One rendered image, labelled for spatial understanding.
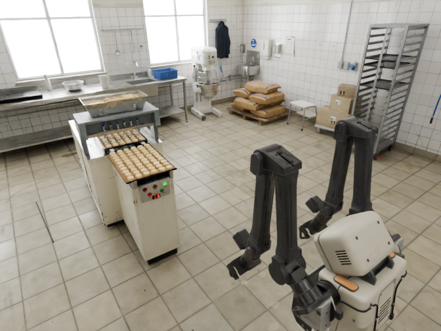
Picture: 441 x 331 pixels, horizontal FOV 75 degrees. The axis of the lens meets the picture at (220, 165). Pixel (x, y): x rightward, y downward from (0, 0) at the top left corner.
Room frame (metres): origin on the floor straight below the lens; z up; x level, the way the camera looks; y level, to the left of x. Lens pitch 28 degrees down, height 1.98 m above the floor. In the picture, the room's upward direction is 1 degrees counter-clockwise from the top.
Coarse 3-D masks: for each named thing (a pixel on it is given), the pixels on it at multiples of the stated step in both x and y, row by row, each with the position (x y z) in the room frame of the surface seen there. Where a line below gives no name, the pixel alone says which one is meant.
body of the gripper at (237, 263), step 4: (240, 256) 0.88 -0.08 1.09; (236, 260) 0.86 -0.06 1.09; (240, 260) 0.85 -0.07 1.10; (244, 260) 0.82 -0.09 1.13; (232, 264) 0.85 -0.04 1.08; (236, 264) 0.84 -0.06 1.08; (240, 264) 0.84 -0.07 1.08; (244, 264) 0.82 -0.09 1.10; (248, 264) 0.81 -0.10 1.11; (252, 264) 0.82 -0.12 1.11; (256, 264) 0.86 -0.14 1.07; (236, 268) 0.83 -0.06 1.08; (240, 268) 0.83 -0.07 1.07; (244, 268) 0.83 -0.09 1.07; (248, 268) 0.83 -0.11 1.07; (240, 272) 0.82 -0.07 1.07; (244, 272) 0.82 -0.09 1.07
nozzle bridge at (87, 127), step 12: (144, 108) 2.72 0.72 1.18; (156, 108) 2.71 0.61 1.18; (84, 120) 2.40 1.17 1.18; (96, 120) 2.39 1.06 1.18; (108, 120) 2.44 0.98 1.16; (120, 120) 2.58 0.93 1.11; (144, 120) 2.70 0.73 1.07; (156, 120) 2.67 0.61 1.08; (84, 132) 2.33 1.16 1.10; (96, 132) 2.45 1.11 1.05; (108, 132) 2.46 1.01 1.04; (156, 132) 2.77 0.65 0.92; (84, 144) 2.41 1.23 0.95
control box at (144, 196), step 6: (162, 180) 1.93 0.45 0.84; (168, 180) 1.95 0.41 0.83; (138, 186) 1.85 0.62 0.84; (144, 186) 1.85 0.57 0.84; (150, 186) 1.87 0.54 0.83; (162, 186) 1.92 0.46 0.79; (168, 186) 1.94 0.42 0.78; (144, 192) 1.84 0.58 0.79; (156, 192) 1.89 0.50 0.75; (162, 192) 1.91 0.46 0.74; (168, 192) 1.94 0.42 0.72; (144, 198) 1.84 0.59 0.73; (150, 198) 1.86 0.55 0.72
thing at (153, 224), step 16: (160, 176) 1.99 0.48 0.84; (128, 192) 1.95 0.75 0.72; (128, 208) 2.07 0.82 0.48; (144, 208) 1.86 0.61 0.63; (160, 208) 1.93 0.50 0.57; (176, 208) 2.00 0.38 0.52; (128, 224) 2.21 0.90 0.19; (144, 224) 1.85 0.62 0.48; (160, 224) 1.92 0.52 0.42; (176, 224) 1.99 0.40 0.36; (144, 240) 1.84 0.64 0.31; (160, 240) 1.91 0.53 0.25; (176, 240) 1.98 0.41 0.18; (144, 256) 1.83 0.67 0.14; (160, 256) 1.93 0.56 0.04
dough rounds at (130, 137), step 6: (102, 138) 2.62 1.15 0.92; (108, 138) 2.62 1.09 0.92; (114, 138) 2.66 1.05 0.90; (120, 138) 2.61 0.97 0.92; (126, 138) 2.62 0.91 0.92; (132, 138) 2.60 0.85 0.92; (138, 138) 2.63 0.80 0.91; (102, 144) 2.50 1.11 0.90; (108, 144) 2.45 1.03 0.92; (114, 144) 2.45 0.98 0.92; (120, 144) 2.48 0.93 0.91
